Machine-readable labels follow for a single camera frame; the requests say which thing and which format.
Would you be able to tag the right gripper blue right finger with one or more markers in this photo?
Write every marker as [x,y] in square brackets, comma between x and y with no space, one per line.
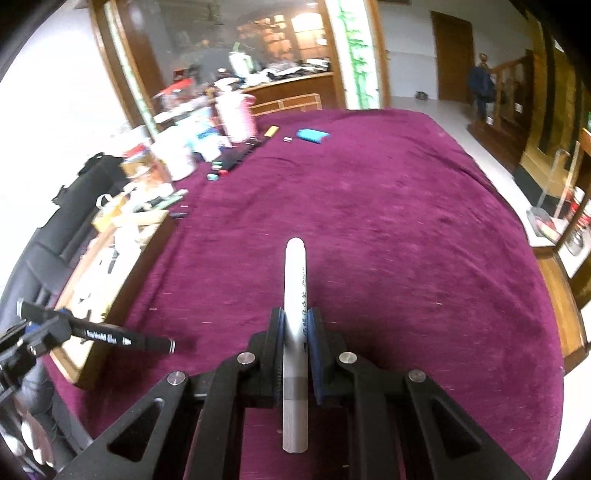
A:
[324,348]

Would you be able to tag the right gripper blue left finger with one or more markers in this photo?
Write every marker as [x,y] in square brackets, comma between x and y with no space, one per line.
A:
[271,362]

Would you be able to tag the white marker pen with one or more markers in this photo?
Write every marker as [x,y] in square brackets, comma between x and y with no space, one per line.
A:
[295,349]

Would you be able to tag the black marker grey end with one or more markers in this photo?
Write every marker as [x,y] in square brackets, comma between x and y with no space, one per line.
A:
[98,332]

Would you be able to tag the purple tablecloth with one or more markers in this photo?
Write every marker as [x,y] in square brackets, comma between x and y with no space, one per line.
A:
[413,256]

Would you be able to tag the cardboard tray box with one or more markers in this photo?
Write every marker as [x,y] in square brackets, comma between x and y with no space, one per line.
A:
[105,283]

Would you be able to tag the red cap black marker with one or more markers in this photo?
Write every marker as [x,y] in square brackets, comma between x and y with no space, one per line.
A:
[231,158]

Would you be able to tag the blue lighter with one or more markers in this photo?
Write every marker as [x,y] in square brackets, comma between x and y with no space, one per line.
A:
[312,135]

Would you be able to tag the blue cap black marker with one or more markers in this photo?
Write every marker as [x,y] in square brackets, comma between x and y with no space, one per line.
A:
[211,175]

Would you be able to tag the clear jar orange label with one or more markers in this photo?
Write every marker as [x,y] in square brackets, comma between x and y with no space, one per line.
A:
[145,170]

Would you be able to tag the white tub container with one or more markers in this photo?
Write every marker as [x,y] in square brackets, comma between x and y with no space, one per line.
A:
[171,147]

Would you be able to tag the pink knitted thermos bottle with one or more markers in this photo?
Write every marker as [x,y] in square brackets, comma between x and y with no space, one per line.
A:
[233,109]

